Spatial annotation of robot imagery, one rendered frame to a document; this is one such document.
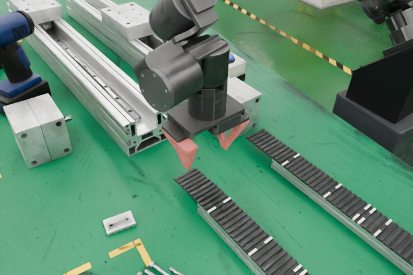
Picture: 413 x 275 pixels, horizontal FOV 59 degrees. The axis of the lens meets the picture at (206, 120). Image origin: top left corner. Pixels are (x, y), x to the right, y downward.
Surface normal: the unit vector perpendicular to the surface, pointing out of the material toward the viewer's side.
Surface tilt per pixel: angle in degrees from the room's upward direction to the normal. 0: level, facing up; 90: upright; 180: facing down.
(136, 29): 90
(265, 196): 0
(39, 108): 0
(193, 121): 1
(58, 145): 90
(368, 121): 90
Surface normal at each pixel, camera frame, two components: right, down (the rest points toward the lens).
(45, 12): 0.62, 0.50
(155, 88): -0.66, 0.46
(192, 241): 0.03, -0.79
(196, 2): 0.55, -0.25
